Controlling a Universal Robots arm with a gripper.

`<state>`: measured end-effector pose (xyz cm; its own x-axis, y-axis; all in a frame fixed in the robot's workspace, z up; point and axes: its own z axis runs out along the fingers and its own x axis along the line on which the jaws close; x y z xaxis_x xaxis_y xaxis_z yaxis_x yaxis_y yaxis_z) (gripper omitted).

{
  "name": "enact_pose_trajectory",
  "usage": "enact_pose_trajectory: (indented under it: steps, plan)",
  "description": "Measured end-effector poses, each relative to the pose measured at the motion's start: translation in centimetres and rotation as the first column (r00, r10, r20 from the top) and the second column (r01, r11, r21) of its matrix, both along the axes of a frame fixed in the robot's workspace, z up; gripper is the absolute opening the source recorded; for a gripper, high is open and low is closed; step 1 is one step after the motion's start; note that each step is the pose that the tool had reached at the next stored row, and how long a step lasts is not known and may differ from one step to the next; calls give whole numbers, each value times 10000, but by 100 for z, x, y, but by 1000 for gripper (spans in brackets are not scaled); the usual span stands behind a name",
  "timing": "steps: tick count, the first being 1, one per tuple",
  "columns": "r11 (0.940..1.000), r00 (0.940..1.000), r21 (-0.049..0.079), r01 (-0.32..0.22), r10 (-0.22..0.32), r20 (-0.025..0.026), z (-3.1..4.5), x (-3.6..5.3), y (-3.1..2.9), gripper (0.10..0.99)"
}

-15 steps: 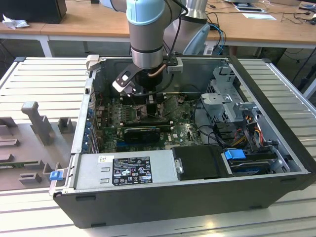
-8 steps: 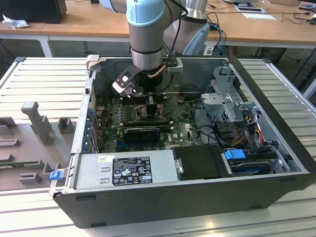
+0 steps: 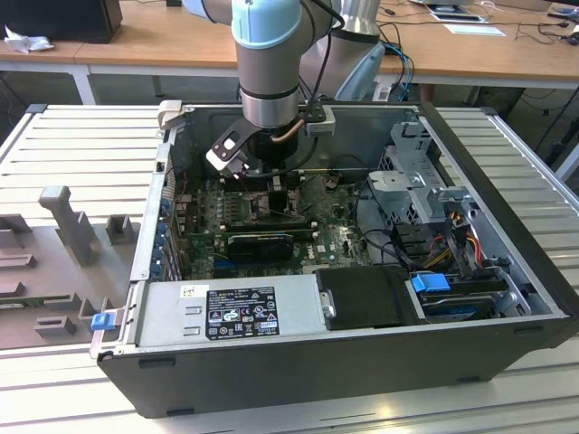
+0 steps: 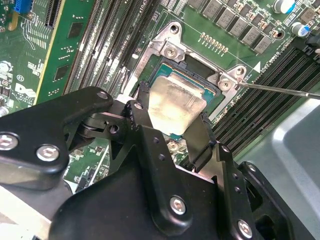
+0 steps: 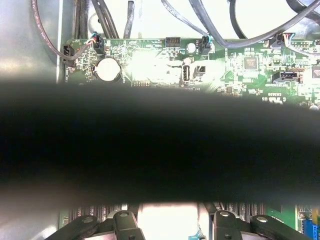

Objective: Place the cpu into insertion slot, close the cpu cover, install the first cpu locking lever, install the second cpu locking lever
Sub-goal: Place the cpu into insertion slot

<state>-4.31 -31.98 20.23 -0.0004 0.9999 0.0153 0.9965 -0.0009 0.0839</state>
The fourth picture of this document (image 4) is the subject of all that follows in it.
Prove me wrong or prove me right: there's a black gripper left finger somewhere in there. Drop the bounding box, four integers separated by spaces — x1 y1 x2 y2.
0 81 195 236

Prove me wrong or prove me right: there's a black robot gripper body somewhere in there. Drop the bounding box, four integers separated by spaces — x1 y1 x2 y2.
49 146 236 240

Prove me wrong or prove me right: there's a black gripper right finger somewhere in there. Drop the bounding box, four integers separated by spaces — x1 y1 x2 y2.
187 112 295 240

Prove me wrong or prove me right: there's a metal wire locking lever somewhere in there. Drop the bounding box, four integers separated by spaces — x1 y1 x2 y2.
234 82 320 100

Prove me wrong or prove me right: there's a silver topped CPU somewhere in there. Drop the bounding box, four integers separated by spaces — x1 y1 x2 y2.
147 62 218 141

